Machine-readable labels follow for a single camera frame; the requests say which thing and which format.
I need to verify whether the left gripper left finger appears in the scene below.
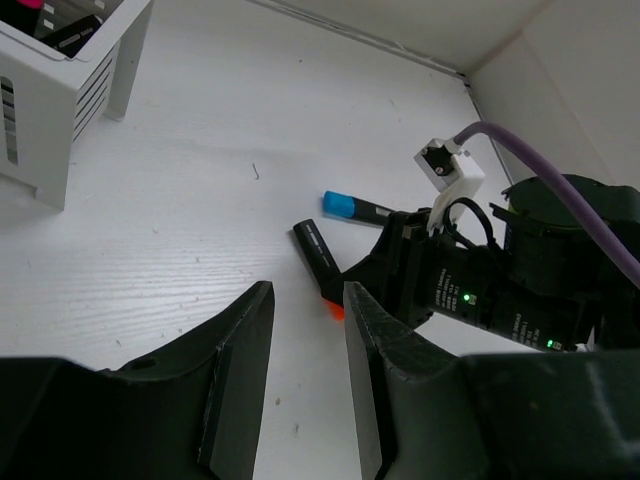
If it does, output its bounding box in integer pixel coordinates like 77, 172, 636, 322
1, 281, 275, 479

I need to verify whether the orange highlighter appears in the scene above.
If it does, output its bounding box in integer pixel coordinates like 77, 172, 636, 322
293, 219, 345, 321

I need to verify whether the blue highlighter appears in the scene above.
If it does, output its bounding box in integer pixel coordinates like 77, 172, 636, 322
322, 191, 392, 226

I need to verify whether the pink highlighter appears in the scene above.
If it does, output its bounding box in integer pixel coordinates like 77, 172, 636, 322
16, 0, 44, 11

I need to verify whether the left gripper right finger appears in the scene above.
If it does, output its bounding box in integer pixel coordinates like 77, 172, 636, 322
344, 283, 639, 479

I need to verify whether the white two-compartment organizer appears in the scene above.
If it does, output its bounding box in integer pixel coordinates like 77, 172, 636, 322
1, 1, 153, 208

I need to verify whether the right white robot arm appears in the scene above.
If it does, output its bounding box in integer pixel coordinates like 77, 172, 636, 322
319, 177, 639, 352

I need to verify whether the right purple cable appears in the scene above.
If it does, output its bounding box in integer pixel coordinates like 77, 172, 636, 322
452, 121, 640, 291

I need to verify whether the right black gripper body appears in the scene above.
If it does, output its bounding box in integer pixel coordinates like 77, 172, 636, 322
319, 207, 500, 328

